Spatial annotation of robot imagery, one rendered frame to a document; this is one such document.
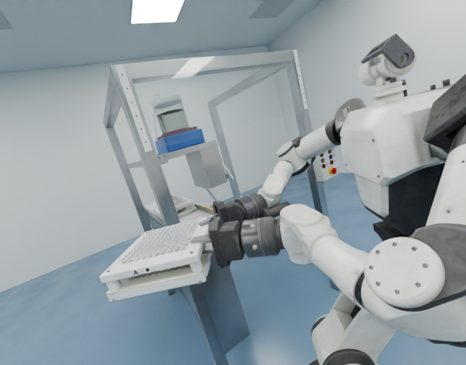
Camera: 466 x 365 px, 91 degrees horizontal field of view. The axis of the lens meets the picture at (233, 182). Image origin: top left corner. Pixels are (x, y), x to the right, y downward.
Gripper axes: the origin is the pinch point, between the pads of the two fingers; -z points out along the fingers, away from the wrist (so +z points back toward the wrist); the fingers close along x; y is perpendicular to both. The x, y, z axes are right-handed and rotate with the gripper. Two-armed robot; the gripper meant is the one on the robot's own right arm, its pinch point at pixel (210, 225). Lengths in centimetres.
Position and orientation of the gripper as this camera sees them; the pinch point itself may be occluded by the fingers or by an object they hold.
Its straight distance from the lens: 70.3
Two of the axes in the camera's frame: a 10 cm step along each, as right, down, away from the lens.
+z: 8.5, -3.1, 4.2
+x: 2.4, 9.5, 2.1
